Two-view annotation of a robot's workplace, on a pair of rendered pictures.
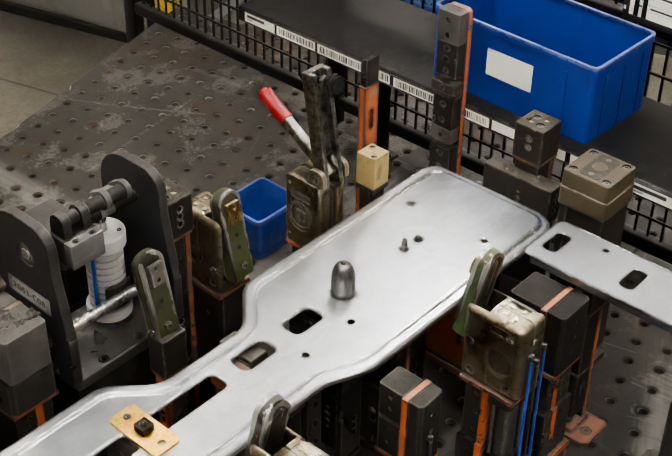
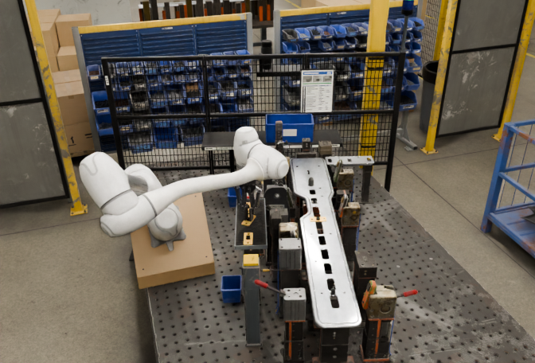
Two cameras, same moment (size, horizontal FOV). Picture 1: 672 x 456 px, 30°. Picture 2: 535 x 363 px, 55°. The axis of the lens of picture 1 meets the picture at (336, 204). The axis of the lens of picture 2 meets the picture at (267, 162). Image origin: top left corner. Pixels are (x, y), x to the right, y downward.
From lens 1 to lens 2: 1.95 m
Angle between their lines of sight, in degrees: 36
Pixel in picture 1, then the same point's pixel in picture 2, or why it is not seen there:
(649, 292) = (354, 160)
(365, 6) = (228, 135)
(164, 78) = not seen: hidden behind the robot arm
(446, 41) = (279, 130)
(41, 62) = (17, 223)
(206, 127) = not seen: hidden behind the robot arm
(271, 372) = (321, 201)
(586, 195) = (326, 150)
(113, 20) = (48, 194)
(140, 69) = not seen: hidden behind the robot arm
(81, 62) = (32, 216)
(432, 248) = (313, 171)
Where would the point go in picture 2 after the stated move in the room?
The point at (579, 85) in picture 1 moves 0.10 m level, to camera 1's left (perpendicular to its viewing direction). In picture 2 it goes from (309, 129) to (298, 134)
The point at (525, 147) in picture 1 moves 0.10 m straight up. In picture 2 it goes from (306, 146) to (306, 131)
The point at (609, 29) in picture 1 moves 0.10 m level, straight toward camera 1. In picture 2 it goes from (299, 117) to (308, 122)
